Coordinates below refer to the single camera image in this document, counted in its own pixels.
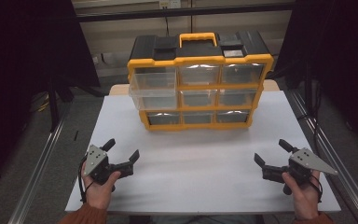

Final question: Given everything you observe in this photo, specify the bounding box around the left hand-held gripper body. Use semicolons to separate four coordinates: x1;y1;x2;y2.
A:
83;144;135;185

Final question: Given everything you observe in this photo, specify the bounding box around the yellow floor cable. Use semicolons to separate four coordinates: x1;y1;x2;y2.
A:
36;92;51;113

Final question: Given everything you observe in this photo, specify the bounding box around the set of clear organizer drawers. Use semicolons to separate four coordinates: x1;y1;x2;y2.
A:
138;63;266;126

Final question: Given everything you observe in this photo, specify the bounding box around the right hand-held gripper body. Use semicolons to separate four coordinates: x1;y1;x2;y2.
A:
262;147;339;185

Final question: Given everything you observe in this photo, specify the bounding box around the person's left hand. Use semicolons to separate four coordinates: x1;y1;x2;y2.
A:
80;162;122;210

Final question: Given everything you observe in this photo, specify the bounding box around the black metal stand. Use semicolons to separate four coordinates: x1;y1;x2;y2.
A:
47;81;76;133

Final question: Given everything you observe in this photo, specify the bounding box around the black curtain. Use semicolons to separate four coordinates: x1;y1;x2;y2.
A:
0;0;101;194
273;0;358;155

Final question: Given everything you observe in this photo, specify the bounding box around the yellow and black drawer organizer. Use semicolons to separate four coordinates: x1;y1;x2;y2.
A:
126;30;275;132

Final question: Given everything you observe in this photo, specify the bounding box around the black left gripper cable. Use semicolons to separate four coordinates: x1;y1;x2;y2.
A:
78;157;95;203

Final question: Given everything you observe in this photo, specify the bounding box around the aluminium floor rail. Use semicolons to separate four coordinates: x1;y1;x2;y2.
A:
287;89;358;224
7;119;66;224

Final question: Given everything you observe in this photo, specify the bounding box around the person's right hand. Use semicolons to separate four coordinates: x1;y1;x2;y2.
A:
281;170;323;219

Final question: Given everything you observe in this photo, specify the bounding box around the white wall socket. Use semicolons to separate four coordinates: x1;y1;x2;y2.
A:
158;0;182;9

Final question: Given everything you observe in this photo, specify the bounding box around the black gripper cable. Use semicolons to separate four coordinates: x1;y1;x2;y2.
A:
310;174;324;203
78;157;95;203

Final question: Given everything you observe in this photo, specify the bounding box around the black hanging cable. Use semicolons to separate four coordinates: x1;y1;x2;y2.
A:
163;7;171;36

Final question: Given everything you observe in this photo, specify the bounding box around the pulled-out clear plastic drawer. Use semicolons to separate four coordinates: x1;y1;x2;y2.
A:
128;66;179;98

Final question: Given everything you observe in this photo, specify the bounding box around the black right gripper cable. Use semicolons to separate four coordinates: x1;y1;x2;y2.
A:
310;174;324;203

